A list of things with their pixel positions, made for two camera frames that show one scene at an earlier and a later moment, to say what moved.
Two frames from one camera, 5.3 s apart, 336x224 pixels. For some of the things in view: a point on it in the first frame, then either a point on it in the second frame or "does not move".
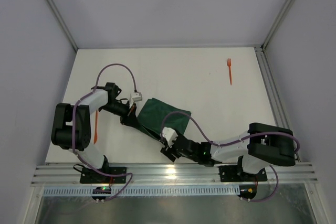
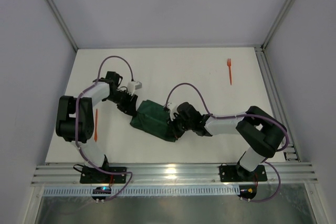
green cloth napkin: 152,115 does not move
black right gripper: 169,149 → 174,126
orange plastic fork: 229,63 does not move
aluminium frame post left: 54,9 does not move
